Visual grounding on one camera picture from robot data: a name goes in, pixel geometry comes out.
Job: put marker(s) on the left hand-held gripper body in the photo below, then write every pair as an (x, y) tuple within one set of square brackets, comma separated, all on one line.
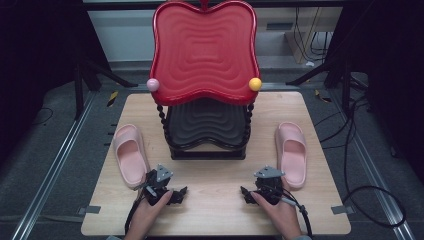
[(156, 186)]

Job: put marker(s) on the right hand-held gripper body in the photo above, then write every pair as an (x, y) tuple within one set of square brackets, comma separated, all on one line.
[(268, 186)]

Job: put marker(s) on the pink slipper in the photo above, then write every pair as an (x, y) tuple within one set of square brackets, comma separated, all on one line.
[(291, 153), (131, 156)]

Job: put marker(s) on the red and black shoe rack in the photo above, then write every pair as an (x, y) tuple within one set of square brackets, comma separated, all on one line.
[(205, 53)]

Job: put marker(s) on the person's left hand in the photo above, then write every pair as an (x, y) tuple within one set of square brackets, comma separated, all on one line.
[(146, 216)]

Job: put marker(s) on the person's right hand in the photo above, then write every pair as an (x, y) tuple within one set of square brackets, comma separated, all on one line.
[(283, 218)]

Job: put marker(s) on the grey tape piece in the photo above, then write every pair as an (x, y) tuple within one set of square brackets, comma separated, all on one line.
[(90, 210), (341, 210)]

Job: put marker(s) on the yellow and black tape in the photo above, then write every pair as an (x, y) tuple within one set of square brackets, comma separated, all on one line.
[(322, 96), (112, 98)]

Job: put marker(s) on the black tripod stand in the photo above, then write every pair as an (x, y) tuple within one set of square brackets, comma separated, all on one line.
[(80, 90), (346, 80)]

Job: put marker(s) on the aluminium floor rail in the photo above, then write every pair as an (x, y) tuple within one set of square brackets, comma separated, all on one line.
[(373, 173), (50, 176)]

